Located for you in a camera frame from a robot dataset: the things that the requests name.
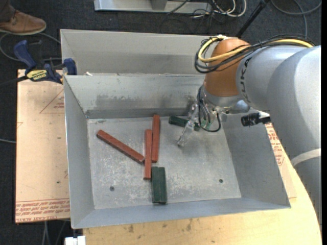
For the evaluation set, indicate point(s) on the grey metal bin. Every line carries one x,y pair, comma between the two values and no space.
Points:
199,170

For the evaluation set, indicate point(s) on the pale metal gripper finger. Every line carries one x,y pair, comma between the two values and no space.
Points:
185,135
193,111

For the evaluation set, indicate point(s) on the red-brown flat block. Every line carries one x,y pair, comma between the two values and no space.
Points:
148,154
155,139
120,145

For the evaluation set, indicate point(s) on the person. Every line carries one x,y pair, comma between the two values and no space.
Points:
23,23

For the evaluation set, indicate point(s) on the black cylinder on white bracket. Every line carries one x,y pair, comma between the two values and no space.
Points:
250,119

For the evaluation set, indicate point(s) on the brown cardboard board red print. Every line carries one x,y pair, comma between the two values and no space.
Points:
41,149

